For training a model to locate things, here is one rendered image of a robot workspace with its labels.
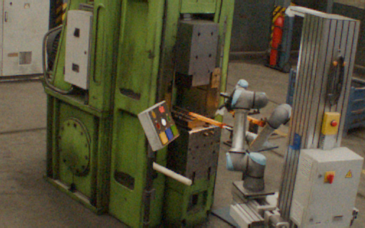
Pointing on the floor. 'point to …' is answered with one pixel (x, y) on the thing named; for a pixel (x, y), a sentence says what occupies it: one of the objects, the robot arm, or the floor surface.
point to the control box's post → (148, 185)
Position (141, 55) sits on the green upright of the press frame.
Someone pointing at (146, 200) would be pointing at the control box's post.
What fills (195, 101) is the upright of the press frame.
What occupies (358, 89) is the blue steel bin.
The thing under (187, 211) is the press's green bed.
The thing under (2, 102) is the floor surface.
